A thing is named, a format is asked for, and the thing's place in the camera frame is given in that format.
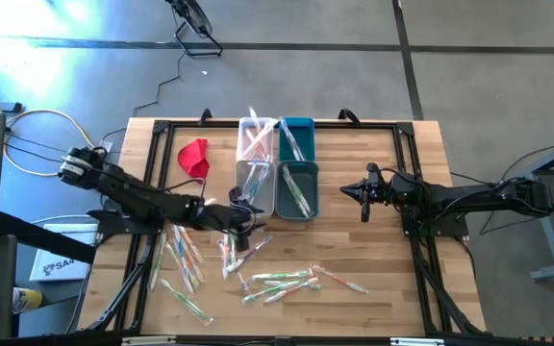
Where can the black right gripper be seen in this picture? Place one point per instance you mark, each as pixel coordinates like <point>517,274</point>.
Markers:
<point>397,190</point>

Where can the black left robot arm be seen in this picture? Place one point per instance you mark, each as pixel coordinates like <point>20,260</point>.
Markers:
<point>128,192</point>

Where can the yellow can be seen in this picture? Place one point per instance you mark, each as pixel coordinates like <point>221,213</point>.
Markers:
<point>29,300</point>

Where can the black floor fan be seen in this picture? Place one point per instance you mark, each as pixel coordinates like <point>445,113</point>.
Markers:
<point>195,19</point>

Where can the black desk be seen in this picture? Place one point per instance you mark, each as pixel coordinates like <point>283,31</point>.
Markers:
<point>41,235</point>

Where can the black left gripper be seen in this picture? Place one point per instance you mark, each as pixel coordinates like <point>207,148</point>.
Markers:
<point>219,218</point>

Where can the grey desk frame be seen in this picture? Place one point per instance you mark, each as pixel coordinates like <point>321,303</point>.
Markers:
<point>544,230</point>

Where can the red cloth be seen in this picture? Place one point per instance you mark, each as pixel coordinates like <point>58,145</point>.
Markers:
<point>193,158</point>

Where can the teal plastic bin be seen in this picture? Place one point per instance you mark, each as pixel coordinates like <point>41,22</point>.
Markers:
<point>306,139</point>

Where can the dark grey plastic bin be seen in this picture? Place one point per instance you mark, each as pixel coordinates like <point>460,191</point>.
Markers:
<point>306,173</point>

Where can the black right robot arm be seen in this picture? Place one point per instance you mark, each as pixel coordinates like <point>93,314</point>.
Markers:
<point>474,194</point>

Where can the clear plastic bin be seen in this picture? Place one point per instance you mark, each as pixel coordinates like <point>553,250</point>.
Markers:
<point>241,130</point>

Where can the white printed box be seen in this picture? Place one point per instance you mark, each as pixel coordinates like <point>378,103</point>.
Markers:
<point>58,269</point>

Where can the beige plastic bin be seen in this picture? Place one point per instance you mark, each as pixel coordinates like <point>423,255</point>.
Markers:
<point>241,209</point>

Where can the white light bar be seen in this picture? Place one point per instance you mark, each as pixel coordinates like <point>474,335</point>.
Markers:
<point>149,340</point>
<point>416,341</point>

